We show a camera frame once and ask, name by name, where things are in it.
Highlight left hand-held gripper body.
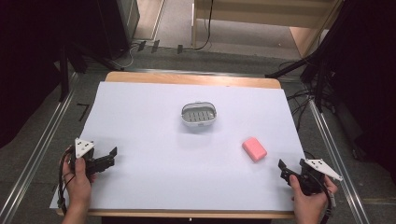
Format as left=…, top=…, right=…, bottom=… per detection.
left=69, top=137, right=107, bottom=175

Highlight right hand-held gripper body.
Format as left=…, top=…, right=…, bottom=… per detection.
left=290, top=158, right=344, bottom=197

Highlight pink soap bar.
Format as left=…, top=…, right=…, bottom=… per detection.
left=241, top=136, right=268, bottom=163

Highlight grey soap dish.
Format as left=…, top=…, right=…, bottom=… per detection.
left=180, top=101, right=219, bottom=128

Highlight person's right hand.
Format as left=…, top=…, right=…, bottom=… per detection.
left=289, top=174, right=339, bottom=215

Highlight person's left hand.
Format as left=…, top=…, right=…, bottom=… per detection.
left=62, top=157, right=98, bottom=209

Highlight black tape mark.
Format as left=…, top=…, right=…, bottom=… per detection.
left=76, top=103, right=91, bottom=122

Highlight white paper sheet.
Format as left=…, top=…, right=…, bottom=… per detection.
left=49, top=81, right=306, bottom=213

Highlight black stand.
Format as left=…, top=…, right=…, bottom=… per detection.
left=57, top=40, right=125, bottom=103
left=264, top=0, right=353, bottom=114

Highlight dark curtain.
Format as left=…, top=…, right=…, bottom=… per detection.
left=0, top=0, right=101, bottom=149
left=323, top=0, right=396, bottom=185

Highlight wooden table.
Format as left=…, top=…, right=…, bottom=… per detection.
left=55, top=71, right=297, bottom=220

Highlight black cabinet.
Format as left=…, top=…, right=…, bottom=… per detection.
left=94, top=0, right=141, bottom=62

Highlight light wooden shelf unit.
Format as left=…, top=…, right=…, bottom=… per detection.
left=191, top=0, right=345, bottom=60

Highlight metal floor rail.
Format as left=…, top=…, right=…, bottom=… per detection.
left=0, top=72, right=79, bottom=224
left=306, top=94, right=372, bottom=224

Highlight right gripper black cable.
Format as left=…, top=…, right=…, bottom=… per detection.
left=306, top=169, right=338, bottom=224

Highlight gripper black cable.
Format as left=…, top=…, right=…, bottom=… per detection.
left=57, top=145, right=76, bottom=217
left=306, top=169, right=338, bottom=224

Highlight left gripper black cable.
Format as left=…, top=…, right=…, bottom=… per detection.
left=57, top=145, right=76, bottom=217

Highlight black floor cables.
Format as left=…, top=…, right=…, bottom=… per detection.
left=278, top=60, right=314, bottom=133

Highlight white floor cable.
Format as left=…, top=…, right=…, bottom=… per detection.
left=110, top=42, right=139, bottom=70

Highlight hanging black cable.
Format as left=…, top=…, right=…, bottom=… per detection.
left=182, top=0, right=215, bottom=51

